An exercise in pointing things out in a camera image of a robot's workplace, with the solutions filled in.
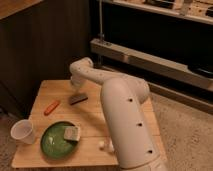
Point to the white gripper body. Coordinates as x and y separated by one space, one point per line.
76 81

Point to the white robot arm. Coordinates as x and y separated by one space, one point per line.
121 98

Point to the orange carrot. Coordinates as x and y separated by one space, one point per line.
51 107

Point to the grey-green sponge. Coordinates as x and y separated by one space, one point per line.
72 133

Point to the green plate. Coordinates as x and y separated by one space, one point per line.
52 143

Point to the white paper cup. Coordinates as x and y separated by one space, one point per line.
23 131

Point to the grey metal shelf frame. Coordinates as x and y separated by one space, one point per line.
168 42

